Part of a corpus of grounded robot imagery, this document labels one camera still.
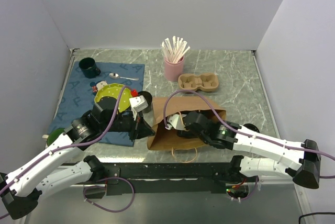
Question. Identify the green polka dot plate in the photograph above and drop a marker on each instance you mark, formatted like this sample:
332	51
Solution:
113	90

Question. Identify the dark green mug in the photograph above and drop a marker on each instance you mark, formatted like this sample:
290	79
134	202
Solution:
89	68

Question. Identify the pink straw holder cup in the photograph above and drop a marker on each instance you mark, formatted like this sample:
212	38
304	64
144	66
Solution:
173	70

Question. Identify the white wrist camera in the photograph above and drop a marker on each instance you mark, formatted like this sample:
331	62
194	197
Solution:
138	103
175	121

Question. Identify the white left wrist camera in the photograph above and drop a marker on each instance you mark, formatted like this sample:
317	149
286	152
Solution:
138	103

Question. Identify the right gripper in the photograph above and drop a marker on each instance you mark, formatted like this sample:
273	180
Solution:
187	133

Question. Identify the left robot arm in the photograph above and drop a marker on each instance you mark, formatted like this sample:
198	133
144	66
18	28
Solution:
22	189

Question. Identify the blue letter placemat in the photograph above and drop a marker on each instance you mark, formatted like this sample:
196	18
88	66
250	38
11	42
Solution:
79	94

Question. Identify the green cup at edge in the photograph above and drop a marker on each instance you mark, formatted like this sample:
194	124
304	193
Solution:
54	135

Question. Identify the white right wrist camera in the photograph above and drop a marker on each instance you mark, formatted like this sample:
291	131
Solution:
175	121

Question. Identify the brown pulp cup carrier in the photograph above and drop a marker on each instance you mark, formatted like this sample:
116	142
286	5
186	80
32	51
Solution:
207	82

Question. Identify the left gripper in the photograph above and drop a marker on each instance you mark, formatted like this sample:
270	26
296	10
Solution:
140	127

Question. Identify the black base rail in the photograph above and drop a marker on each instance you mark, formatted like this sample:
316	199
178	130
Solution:
172	177

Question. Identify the white paper straws bundle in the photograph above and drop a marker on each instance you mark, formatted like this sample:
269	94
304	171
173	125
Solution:
175	50

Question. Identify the silver spoon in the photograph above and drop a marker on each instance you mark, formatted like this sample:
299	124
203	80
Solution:
117	76

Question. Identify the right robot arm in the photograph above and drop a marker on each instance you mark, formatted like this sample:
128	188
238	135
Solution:
282	158

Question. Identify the brown paper bag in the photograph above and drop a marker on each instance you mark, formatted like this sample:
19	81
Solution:
172	141

